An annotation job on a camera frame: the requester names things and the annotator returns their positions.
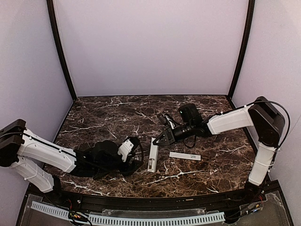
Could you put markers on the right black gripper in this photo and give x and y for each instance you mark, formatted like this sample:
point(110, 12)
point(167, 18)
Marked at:
point(171, 134)

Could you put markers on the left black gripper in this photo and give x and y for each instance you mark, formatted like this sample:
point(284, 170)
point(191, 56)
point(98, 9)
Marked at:
point(131, 168)

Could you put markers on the white remote control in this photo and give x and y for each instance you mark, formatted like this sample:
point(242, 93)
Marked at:
point(153, 155)

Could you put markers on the white battery cover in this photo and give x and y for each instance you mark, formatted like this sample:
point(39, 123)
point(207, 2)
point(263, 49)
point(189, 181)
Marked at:
point(185, 156)

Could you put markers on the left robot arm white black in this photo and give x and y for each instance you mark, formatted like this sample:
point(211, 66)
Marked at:
point(19, 147)

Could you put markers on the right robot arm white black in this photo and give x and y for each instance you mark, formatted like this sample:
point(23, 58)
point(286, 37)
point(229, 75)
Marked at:
point(261, 114)

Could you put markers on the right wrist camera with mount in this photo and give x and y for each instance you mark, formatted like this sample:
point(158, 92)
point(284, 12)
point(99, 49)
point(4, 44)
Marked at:
point(167, 120)

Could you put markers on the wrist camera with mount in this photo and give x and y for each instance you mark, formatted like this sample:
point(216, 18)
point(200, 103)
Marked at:
point(167, 120)
point(126, 149)

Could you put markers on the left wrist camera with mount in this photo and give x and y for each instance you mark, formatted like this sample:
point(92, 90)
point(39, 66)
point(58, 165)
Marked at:
point(126, 149)

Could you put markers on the grey slotted cable duct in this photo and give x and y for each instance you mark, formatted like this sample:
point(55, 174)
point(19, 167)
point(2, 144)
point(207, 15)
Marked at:
point(194, 217)

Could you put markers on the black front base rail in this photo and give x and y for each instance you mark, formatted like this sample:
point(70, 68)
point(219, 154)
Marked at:
point(233, 203)

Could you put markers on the black right frame post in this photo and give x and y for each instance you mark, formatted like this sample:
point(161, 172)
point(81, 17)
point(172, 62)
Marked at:
point(243, 47)

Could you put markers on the black frame post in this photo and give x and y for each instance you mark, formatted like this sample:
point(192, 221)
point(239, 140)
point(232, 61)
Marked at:
point(59, 48)
point(243, 47)

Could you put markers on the black left frame post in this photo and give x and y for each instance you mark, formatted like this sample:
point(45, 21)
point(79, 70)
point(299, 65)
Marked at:
point(59, 48)

